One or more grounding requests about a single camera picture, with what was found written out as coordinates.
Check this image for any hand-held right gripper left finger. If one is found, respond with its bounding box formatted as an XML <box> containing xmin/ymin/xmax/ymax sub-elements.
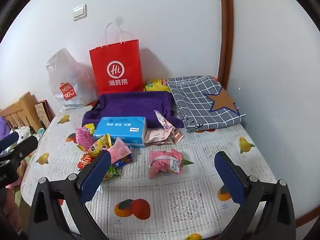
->
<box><xmin>28</xmin><ymin>149</ymin><xmax>112</xmax><ymax>240</ymax></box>

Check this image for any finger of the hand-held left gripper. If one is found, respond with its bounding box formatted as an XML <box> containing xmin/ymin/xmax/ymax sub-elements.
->
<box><xmin>0</xmin><ymin>136</ymin><xmax>38</xmax><ymax>161</ymax></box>
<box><xmin>0</xmin><ymin>131</ymin><xmax>19</xmax><ymax>151</ymax></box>

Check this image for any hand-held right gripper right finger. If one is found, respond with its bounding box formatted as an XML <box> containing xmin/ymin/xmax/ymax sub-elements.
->
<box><xmin>214</xmin><ymin>151</ymin><xmax>297</xmax><ymax>240</ymax></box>

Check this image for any green snack packet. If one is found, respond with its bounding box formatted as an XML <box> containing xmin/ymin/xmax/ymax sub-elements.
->
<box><xmin>104</xmin><ymin>166</ymin><xmax>122</xmax><ymax>180</ymax></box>

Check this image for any red orange snack packet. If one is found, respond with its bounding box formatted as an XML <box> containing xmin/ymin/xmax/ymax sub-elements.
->
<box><xmin>77</xmin><ymin>154</ymin><xmax>97</xmax><ymax>172</ymax></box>

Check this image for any blue cookie packet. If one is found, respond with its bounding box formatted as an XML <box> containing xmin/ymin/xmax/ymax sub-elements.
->
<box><xmin>114</xmin><ymin>155</ymin><xmax>133</xmax><ymax>169</ymax></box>

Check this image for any yellow black snack packet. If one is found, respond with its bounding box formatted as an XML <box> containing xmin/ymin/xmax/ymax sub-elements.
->
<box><xmin>87</xmin><ymin>134</ymin><xmax>112</xmax><ymax>155</ymax></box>

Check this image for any light pink snack packet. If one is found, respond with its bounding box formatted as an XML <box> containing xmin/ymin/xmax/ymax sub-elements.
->
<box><xmin>106</xmin><ymin>138</ymin><xmax>132</xmax><ymax>164</ymax></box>

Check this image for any magenta candy packet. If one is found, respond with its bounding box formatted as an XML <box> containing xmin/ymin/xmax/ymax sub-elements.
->
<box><xmin>75</xmin><ymin>127</ymin><xmax>92</xmax><ymax>150</ymax></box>

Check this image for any pink silver striped pastry packet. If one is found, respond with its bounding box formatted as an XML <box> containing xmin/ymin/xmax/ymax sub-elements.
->
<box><xmin>148</xmin><ymin>149</ymin><xmax>184</xmax><ymax>179</ymax></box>

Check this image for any pale pink cartoon packet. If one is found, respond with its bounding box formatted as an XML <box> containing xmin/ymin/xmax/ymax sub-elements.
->
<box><xmin>144</xmin><ymin>129</ymin><xmax>173</xmax><ymax>145</ymax></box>
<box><xmin>154</xmin><ymin>110</ymin><xmax>175</xmax><ymax>133</ymax></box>
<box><xmin>169</xmin><ymin>127</ymin><xmax>184</xmax><ymax>144</ymax></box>

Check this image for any purple cloth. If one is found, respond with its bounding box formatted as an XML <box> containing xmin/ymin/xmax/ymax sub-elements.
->
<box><xmin>82</xmin><ymin>91</ymin><xmax>184</xmax><ymax>128</ymax></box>
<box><xmin>0</xmin><ymin>116</ymin><xmax>10</xmax><ymax>135</ymax></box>

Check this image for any person's left forearm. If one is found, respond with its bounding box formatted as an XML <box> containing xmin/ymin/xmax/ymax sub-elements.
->
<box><xmin>0</xmin><ymin>189</ymin><xmax>28</xmax><ymax>240</ymax></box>

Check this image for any white spotted cloth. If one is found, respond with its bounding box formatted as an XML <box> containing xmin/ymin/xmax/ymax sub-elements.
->
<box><xmin>10</xmin><ymin>127</ymin><xmax>32</xmax><ymax>140</ymax></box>

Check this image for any wooden headboard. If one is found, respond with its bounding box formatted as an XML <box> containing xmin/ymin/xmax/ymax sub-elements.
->
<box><xmin>0</xmin><ymin>92</ymin><xmax>42</xmax><ymax>133</ymax></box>

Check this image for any patterned cardboard box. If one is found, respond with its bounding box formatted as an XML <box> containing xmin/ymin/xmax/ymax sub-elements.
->
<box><xmin>34</xmin><ymin>100</ymin><xmax>56</xmax><ymax>128</ymax></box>

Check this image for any blue tissue pack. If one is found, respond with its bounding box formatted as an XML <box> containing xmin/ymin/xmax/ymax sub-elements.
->
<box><xmin>93</xmin><ymin>116</ymin><xmax>147</xmax><ymax>148</ymax></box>

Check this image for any fruit print table cover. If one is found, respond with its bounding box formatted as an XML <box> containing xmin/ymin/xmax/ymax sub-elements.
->
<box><xmin>20</xmin><ymin>105</ymin><xmax>298</xmax><ymax>240</ymax></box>

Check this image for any white plastic shopping bag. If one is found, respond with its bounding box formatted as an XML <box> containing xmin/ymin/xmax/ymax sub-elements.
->
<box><xmin>46</xmin><ymin>47</ymin><xmax>99</xmax><ymax>110</ymax></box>

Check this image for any grey checked folded cloth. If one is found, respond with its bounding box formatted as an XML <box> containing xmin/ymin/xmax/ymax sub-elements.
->
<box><xmin>167</xmin><ymin>75</ymin><xmax>246</xmax><ymax>132</ymax></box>

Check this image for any yellow chips bag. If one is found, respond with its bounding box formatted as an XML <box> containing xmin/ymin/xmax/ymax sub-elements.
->
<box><xmin>143</xmin><ymin>79</ymin><xmax>173</xmax><ymax>94</ymax></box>

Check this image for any red paper bag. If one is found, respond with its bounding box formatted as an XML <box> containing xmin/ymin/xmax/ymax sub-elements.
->
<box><xmin>89</xmin><ymin>22</ymin><xmax>143</xmax><ymax>95</ymax></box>

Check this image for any white wall switch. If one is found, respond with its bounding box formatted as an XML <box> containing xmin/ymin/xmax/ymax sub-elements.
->
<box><xmin>72</xmin><ymin>4</ymin><xmax>87</xmax><ymax>22</ymax></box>

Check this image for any brown wooden door frame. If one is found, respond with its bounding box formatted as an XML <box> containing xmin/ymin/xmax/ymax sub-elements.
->
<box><xmin>217</xmin><ymin>0</ymin><xmax>235</xmax><ymax>90</ymax></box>

